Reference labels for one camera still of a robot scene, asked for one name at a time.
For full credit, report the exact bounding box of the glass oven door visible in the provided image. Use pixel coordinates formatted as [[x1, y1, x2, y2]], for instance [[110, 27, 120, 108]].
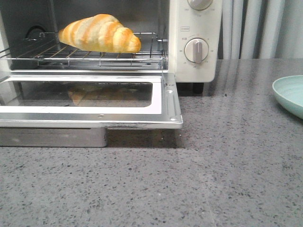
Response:
[[0, 71, 183, 147]]

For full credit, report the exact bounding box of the golden croissant bread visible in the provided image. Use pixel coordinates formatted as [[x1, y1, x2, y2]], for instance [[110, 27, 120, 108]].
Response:
[[58, 14, 141, 53]]

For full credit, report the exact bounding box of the black oven foot right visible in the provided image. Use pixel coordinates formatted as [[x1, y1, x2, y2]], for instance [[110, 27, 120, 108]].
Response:
[[192, 83, 204, 94]]

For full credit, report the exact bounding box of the cream Toshiba toaster oven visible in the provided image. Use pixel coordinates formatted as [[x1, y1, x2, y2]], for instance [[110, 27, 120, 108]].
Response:
[[0, 0, 222, 84]]

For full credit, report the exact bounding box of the beige timer knob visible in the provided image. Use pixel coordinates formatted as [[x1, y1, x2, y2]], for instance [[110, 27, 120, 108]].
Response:
[[184, 38, 209, 64]]

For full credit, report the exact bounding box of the beige temperature knob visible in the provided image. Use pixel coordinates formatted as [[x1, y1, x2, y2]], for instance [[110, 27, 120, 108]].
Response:
[[187, 0, 213, 11]]

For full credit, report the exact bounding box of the pale grey curtain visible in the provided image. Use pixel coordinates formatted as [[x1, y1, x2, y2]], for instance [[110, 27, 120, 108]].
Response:
[[218, 0, 303, 60]]

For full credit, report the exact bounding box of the mint green plate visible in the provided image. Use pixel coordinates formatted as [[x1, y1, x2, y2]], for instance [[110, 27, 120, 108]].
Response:
[[272, 75, 303, 119]]

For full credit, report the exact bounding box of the wire oven rack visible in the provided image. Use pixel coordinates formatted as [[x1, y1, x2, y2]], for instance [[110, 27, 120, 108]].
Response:
[[0, 32, 168, 70]]

